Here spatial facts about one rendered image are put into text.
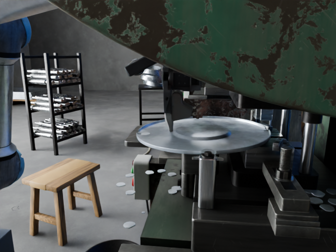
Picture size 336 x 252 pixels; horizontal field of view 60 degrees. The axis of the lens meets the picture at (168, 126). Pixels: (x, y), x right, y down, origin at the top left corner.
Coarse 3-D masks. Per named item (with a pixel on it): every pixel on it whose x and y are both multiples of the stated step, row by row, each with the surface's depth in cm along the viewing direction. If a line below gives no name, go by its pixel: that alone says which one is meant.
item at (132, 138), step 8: (136, 128) 70; (128, 136) 64; (128, 144) 60; (136, 144) 60; (184, 160) 62; (192, 160) 62; (216, 160) 61; (184, 168) 63; (192, 168) 62; (216, 168) 62; (184, 176) 63; (192, 176) 63; (184, 184) 63; (192, 184) 63; (184, 192) 64; (192, 192) 64
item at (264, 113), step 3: (255, 111) 62; (258, 111) 61; (261, 111) 60; (264, 111) 60; (267, 111) 60; (270, 111) 60; (255, 114) 62; (258, 114) 61; (261, 114) 60; (264, 114) 60; (267, 114) 60; (270, 114) 60; (255, 117) 62; (258, 117) 61; (261, 117) 60; (264, 117) 60; (267, 117) 60; (270, 117) 60
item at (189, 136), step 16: (144, 128) 70; (160, 128) 69; (176, 128) 66; (192, 128) 66; (208, 128) 65; (224, 128) 65; (240, 128) 67; (256, 128) 66; (144, 144) 57; (160, 144) 57; (176, 144) 57; (192, 144) 56; (208, 144) 56; (224, 144) 56; (240, 144) 55; (256, 144) 53
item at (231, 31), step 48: (48, 0) 16; (96, 0) 16; (144, 0) 15; (192, 0) 15; (240, 0) 15; (288, 0) 15; (144, 48) 16; (192, 48) 16; (240, 48) 15; (288, 48) 15; (288, 96) 16
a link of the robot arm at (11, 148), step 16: (0, 32) 70; (16, 32) 74; (0, 48) 72; (16, 48) 76; (0, 64) 75; (0, 80) 76; (0, 96) 78; (0, 112) 79; (0, 128) 80; (0, 144) 82; (0, 160) 82; (16, 160) 89; (0, 176) 83; (16, 176) 89
